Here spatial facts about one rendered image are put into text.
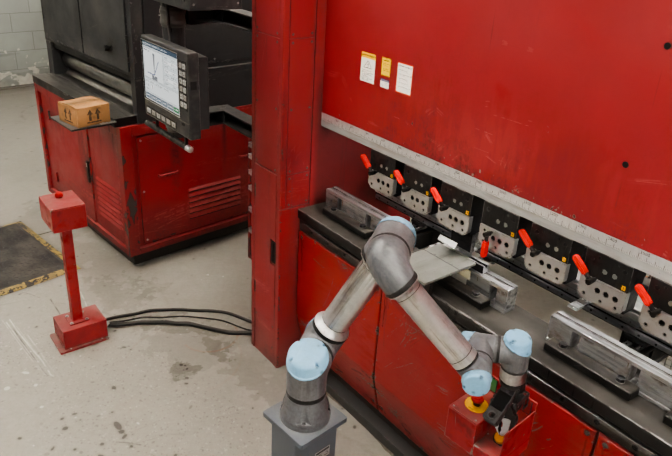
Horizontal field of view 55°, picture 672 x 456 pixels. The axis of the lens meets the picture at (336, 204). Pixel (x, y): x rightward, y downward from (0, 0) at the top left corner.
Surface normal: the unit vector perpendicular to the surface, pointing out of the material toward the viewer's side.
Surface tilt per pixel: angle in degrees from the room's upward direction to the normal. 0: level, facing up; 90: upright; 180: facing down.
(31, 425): 0
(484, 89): 90
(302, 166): 90
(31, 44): 90
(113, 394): 0
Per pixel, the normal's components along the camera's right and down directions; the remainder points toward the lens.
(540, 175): -0.79, 0.21
